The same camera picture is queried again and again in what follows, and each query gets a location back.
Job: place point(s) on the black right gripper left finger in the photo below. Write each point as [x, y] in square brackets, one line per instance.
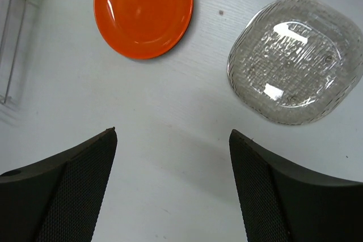
[58, 198]

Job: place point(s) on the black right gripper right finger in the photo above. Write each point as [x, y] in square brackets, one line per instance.
[283, 201]

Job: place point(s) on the clear ribbed glass plate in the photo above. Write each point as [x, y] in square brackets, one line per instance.
[296, 61]

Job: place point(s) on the orange plate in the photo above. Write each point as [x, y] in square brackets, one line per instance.
[142, 29]

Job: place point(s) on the metal wire dish rack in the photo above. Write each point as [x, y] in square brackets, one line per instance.
[17, 20]

